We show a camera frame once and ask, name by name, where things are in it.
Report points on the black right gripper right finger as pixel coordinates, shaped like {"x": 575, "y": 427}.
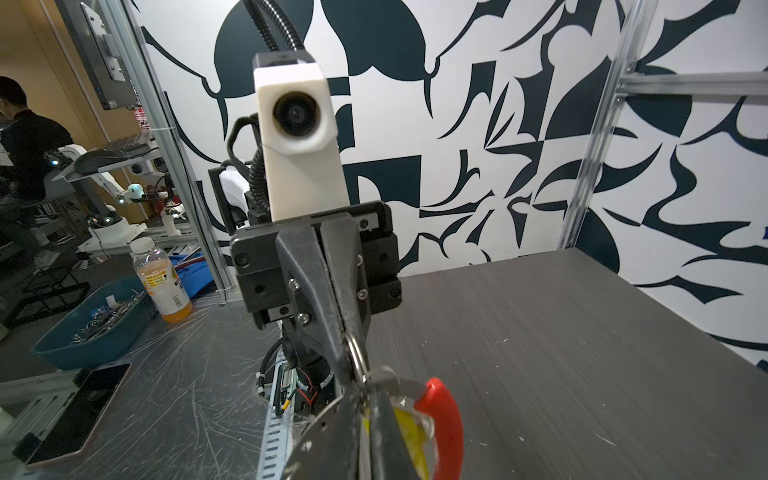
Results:
{"x": 388, "y": 454}

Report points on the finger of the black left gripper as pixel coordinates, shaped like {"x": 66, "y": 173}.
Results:
{"x": 310, "y": 292}
{"x": 341, "y": 246}

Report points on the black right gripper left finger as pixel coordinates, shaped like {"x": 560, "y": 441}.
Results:
{"x": 330, "y": 447}

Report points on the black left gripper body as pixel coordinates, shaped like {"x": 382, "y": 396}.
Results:
{"x": 260, "y": 275}

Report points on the red capped key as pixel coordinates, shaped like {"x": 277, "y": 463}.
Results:
{"x": 438, "y": 403}

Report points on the neighbouring white robot arm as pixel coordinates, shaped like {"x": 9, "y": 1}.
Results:
{"x": 127, "y": 194}

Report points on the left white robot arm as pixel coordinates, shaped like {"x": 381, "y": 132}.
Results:
{"x": 241, "y": 192}

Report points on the blue plastic bag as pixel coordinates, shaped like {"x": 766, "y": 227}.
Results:
{"x": 194, "y": 272}

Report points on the white bottle orange cap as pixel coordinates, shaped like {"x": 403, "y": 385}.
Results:
{"x": 160, "y": 280}

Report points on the teal plastic parts bin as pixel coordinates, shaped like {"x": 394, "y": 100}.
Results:
{"x": 101, "y": 329}

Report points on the smartphone on floor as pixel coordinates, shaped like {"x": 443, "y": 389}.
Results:
{"x": 76, "y": 426}

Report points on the seated person in black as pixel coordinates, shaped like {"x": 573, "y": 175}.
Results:
{"x": 26, "y": 139}

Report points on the white slotted cable duct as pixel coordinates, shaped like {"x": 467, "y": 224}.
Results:
{"x": 277, "y": 435}

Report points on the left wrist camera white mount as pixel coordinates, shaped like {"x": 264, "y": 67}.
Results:
{"x": 298, "y": 133}

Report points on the wall mounted monitor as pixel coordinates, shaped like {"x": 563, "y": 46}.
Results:
{"x": 97, "y": 49}

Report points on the aluminium horizontal frame bar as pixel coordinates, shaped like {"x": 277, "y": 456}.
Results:
{"x": 713, "y": 84}

